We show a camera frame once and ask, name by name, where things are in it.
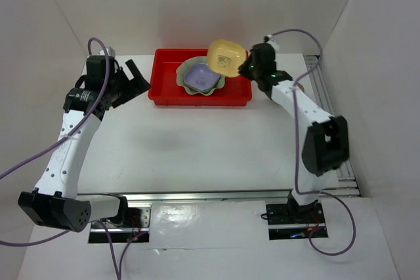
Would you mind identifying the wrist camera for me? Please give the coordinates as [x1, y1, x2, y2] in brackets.
[98, 47, 116, 58]
[263, 34, 280, 53]

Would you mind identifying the brown square plate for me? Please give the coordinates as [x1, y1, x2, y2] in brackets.
[297, 83, 305, 92]

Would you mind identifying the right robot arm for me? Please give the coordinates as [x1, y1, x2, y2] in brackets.
[239, 43, 349, 223]

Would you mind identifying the yellow square plate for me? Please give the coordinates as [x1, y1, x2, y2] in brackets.
[207, 39, 247, 77]

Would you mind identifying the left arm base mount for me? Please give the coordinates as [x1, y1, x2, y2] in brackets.
[88, 205, 152, 244]

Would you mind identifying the purple square plate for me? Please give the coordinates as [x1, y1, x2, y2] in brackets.
[183, 63, 221, 92]

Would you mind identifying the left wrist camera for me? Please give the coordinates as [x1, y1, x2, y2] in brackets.
[98, 47, 116, 58]

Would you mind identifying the large green scalloped bowl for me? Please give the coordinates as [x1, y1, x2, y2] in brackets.
[176, 56, 226, 96]

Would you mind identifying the aluminium rail right side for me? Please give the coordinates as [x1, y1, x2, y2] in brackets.
[304, 54, 360, 197]

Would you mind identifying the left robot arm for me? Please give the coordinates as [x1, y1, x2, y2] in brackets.
[18, 55, 151, 232]

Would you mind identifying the aluminium rail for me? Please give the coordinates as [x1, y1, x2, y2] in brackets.
[304, 54, 360, 197]
[77, 185, 360, 203]

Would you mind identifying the aluminium rail front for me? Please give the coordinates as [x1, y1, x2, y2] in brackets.
[77, 185, 360, 203]

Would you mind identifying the red plastic bin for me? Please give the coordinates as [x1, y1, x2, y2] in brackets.
[148, 49, 252, 107]

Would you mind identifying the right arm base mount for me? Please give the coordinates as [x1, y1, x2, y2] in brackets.
[260, 203, 328, 241]

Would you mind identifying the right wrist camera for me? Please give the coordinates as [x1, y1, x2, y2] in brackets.
[263, 34, 280, 53]

